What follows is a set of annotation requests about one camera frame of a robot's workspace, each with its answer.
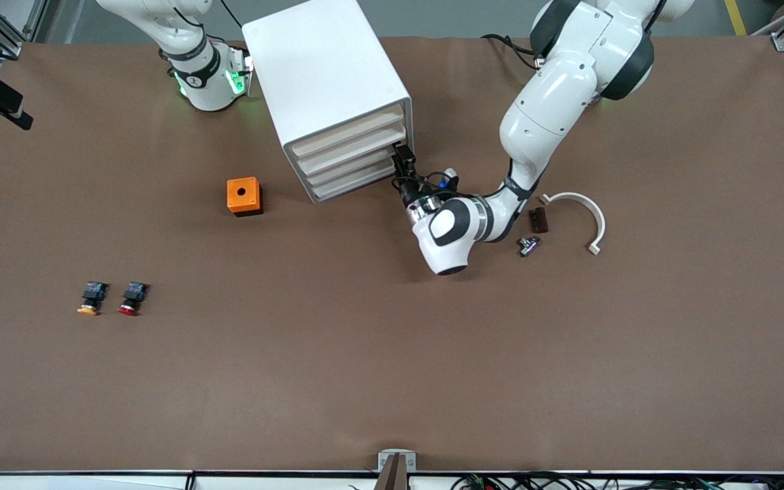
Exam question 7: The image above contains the brown table cover mat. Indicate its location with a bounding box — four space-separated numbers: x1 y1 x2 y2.
0 33 784 474

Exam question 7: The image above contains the yellow mushroom push button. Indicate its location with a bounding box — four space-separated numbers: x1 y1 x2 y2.
77 281 108 316

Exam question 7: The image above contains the black cable bundle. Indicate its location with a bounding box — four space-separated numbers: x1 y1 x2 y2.
450 472 784 490

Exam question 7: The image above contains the orange button enclosure box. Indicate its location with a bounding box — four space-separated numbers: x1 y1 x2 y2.
227 177 264 217

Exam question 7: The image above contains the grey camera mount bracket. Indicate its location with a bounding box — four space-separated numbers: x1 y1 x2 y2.
377 449 417 490

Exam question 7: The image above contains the red mushroom push button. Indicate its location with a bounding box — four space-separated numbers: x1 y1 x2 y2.
117 280 150 317

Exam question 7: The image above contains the black arm base cable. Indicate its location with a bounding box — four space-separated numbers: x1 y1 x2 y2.
480 33 542 69

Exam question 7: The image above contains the white curved plastic bracket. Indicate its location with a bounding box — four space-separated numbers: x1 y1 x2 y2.
540 192 606 257

